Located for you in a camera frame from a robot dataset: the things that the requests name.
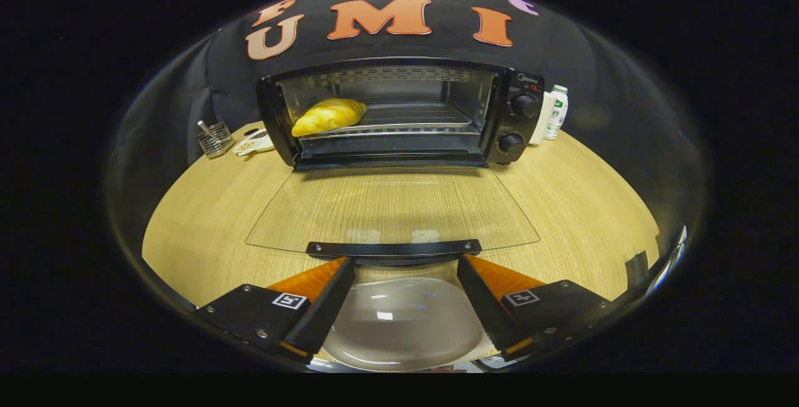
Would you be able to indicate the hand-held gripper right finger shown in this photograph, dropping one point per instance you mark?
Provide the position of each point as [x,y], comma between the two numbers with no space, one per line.
[484,307]

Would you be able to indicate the white bottle with green label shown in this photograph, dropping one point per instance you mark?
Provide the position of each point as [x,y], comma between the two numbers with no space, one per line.
[557,113]

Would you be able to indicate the black oven knob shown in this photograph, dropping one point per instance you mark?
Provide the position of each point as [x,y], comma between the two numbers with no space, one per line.
[511,143]
[524,105]

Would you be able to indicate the black toaster oven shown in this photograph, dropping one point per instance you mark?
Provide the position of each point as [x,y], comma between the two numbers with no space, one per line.
[499,120]

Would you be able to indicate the small white dish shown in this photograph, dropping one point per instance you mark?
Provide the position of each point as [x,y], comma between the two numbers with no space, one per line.
[253,143]

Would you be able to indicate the white plate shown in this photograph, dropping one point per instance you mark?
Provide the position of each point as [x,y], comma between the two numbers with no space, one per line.
[406,326]

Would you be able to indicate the metal oven rack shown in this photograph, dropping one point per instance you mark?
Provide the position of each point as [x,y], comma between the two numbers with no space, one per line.
[412,117]

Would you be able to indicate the golden croissant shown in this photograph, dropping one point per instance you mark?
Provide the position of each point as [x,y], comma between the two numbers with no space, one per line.
[328,117]

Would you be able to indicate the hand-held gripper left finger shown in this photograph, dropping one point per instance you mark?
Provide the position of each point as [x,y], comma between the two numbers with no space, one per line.
[328,307]

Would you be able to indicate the glass toaster oven door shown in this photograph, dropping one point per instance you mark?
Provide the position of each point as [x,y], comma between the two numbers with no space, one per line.
[393,249]

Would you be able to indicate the white box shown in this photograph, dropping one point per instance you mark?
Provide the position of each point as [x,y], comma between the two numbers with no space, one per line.
[544,126]

